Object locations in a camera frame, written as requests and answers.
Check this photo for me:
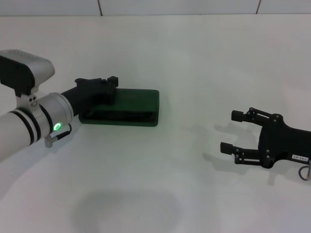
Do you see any green glasses case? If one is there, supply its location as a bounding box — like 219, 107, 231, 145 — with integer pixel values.
78, 88, 160, 128

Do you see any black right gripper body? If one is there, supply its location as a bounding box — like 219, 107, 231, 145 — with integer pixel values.
258, 112, 311, 169

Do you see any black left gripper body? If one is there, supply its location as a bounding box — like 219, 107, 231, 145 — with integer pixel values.
60, 77, 107, 117

